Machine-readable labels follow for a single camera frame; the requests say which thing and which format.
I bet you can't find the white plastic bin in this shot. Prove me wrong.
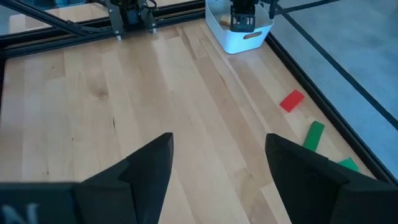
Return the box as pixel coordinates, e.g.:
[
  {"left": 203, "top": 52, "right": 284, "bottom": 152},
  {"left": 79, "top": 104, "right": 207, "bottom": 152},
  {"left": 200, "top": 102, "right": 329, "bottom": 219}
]
[{"left": 205, "top": 0, "right": 275, "bottom": 55}]

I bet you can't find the black metal table frame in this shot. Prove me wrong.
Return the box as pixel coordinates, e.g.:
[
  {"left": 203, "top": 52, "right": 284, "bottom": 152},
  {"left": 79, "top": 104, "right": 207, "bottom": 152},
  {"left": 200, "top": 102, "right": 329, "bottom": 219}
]
[{"left": 0, "top": 0, "right": 398, "bottom": 187}]

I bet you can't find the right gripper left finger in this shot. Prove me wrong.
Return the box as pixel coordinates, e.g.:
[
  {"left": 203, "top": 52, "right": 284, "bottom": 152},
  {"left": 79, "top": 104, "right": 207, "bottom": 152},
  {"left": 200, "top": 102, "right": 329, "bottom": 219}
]
[{"left": 73, "top": 132, "right": 175, "bottom": 224}]

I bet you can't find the small green wooden block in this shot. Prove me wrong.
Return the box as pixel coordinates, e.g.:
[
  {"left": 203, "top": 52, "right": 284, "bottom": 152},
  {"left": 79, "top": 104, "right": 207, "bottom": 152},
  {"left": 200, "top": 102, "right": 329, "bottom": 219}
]
[{"left": 338, "top": 157, "right": 360, "bottom": 173}]

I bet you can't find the red wooden block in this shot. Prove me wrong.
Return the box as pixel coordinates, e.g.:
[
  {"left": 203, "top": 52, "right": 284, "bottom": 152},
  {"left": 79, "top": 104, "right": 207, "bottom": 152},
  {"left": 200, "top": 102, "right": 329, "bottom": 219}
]
[{"left": 279, "top": 89, "right": 305, "bottom": 113}]

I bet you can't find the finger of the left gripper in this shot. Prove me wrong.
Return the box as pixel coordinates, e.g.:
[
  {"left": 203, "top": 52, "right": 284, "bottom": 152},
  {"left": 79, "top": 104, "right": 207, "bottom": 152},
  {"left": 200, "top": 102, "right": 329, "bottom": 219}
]
[
  {"left": 243, "top": 14, "right": 256, "bottom": 33},
  {"left": 231, "top": 14, "right": 244, "bottom": 33}
]

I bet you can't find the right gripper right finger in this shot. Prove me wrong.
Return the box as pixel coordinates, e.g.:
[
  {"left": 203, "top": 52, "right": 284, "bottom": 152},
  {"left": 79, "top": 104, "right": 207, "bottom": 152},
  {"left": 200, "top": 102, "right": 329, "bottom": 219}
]
[{"left": 264, "top": 133, "right": 398, "bottom": 224}]

